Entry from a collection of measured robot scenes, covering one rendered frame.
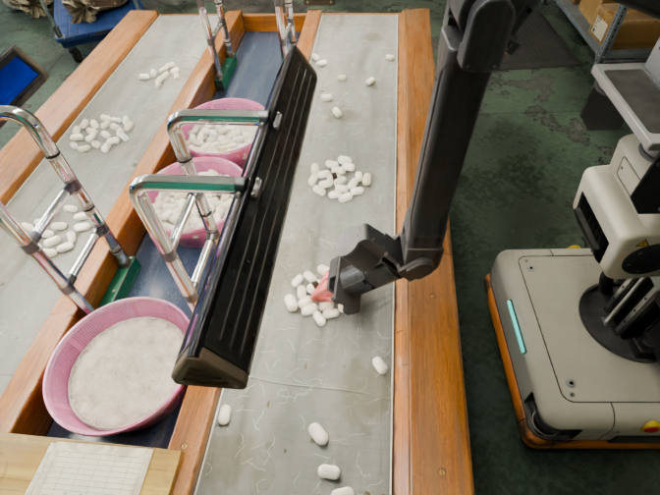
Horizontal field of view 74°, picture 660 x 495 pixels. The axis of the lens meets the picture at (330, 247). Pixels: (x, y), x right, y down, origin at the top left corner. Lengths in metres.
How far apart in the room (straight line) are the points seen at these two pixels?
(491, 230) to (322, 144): 1.07
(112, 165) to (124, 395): 0.68
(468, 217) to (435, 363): 1.37
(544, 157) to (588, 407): 1.46
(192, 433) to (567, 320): 1.14
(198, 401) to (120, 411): 0.15
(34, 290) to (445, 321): 0.86
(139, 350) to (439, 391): 0.56
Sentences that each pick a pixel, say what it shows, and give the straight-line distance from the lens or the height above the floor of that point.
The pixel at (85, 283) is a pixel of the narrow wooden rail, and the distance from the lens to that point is 1.04.
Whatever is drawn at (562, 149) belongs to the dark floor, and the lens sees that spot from 2.64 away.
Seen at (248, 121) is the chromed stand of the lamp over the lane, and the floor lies 1.11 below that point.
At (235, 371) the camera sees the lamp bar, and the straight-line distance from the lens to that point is 0.47.
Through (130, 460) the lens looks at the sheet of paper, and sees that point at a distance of 0.80.
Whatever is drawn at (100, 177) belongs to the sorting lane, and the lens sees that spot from 1.33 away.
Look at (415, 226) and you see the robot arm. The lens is 0.67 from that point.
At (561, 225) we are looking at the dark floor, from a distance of 2.21.
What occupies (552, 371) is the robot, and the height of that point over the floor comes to 0.28.
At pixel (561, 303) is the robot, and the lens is 1.57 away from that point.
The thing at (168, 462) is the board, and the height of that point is 0.78.
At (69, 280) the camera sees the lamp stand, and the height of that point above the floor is 0.85.
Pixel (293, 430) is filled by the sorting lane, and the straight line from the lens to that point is 0.79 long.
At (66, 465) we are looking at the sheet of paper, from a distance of 0.85.
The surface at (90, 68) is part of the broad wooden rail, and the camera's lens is 1.82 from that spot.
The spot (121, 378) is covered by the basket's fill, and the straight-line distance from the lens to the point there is 0.92.
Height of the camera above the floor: 1.49
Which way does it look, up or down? 50 degrees down
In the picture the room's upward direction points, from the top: 4 degrees counter-clockwise
